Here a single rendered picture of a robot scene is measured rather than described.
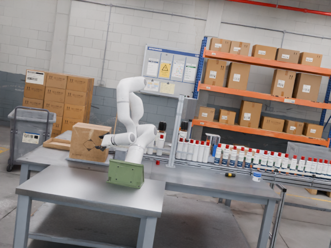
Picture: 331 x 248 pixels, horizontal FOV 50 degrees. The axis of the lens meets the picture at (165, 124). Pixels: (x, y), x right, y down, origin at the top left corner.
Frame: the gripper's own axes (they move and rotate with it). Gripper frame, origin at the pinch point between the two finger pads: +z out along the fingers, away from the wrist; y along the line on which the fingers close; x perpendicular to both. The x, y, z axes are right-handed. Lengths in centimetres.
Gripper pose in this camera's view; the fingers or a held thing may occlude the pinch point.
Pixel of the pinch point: (98, 142)
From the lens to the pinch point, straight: 269.7
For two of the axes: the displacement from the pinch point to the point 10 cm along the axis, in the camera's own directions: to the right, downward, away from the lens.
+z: -8.5, 1.3, 5.1
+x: -4.8, -5.8, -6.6
